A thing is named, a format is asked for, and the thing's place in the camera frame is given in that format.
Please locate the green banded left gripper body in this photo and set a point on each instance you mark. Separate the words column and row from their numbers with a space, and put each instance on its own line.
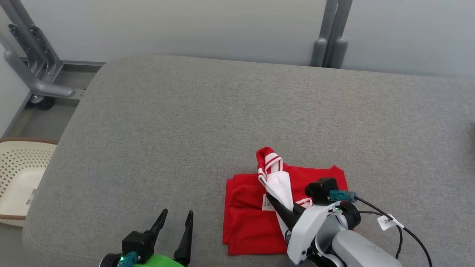
column 163, row 261

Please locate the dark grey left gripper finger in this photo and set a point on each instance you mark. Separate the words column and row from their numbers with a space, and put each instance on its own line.
column 185, row 244
column 159, row 222

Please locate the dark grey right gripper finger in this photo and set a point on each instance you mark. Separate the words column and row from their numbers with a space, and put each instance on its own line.
column 285, row 213
column 300, row 209

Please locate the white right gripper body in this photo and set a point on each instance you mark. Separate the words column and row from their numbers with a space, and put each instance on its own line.
column 308, row 230

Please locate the red basketball jersey number 23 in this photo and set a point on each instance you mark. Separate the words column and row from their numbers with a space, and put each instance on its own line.
column 248, row 222

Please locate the grey fabric ottoman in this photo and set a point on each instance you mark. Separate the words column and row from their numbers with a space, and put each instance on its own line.
column 185, row 129

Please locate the cream perforated laundry basket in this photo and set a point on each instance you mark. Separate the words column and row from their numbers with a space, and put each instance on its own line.
column 18, row 185

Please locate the black caster wheel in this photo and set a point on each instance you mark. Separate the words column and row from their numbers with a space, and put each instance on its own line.
column 41, row 103

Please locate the grey upright posts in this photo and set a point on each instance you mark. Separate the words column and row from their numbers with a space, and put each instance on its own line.
column 332, row 37

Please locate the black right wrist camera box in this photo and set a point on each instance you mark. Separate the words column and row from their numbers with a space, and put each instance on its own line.
column 321, row 189

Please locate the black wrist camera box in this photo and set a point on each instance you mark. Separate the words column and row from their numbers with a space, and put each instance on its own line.
column 321, row 189
column 137, row 244

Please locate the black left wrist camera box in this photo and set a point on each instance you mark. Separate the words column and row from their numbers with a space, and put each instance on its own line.
column 137, row 244

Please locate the grey metal stand frame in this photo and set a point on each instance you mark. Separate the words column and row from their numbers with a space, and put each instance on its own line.
column 37, row 63

